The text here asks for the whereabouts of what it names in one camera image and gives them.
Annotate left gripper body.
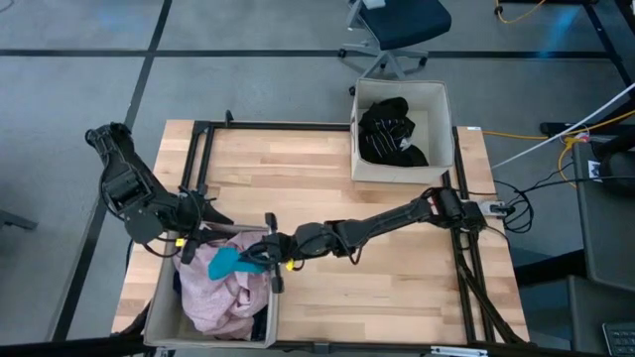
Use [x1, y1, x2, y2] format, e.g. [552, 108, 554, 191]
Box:
[178, 182, 212, 265]

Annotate black round device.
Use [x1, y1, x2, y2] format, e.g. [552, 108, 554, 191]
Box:
[596, 148, 635, 195]

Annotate grey furniture leg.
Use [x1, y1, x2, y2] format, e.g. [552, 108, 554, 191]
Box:
[0, 207, 40, 232]

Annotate yellow cable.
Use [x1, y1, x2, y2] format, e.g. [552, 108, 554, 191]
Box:
[480, 107, 635, 187]
[493, 0, 547, 26]

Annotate pink woven garment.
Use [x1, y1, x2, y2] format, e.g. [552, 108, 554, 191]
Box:
[172, 229, 273, 342]

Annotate dark grey desk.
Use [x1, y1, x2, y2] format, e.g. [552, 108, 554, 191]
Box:
[570, 141, 635, 294]
[565, 275, 635, 354]

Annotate black cable sleeve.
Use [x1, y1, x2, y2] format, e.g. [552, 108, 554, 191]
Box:
[451, 237, 530, 346]
[111, 297, 155, 339]

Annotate black cable bundle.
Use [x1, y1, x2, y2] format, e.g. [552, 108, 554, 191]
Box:
[493, 168, 576, 235]

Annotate office chair dark seat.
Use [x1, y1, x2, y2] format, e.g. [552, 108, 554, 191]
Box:
[337, 0, 453, 96]

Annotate beige fabric storage bin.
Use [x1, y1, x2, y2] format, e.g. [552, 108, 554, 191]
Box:
[142, 221, 281, 349]

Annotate dark striped socks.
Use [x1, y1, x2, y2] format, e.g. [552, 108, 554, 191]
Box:
[369, 123, 417, 159]

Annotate beige fabric bin brown tag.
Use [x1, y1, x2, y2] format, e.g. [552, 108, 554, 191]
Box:
[349, 77, 456, 185]

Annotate black keyboard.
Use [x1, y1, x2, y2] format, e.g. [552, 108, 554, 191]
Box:
[600, 320, 635, 357]

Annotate teal sock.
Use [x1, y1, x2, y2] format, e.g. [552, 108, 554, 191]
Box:
[206, 246, 268, 283]

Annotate black garment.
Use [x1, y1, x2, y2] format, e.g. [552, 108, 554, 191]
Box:
[356, 96, 431, 169]

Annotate white power strip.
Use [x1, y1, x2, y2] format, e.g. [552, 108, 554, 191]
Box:
[476, 198, 508, 218]

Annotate white metal bar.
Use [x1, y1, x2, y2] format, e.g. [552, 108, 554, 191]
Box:
[429, 345, 490, 357]

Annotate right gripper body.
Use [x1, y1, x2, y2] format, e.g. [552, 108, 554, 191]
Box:
[255, 211, 302, 295]

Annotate black base beam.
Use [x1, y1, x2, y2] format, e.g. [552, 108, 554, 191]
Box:
[0, 335, 635, 357]

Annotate navy dotted garment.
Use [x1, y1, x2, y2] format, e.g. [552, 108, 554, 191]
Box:
[249, 304, 270, 343]

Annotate white cable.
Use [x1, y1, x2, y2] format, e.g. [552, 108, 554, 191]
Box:
[489, 81, 635, 171]

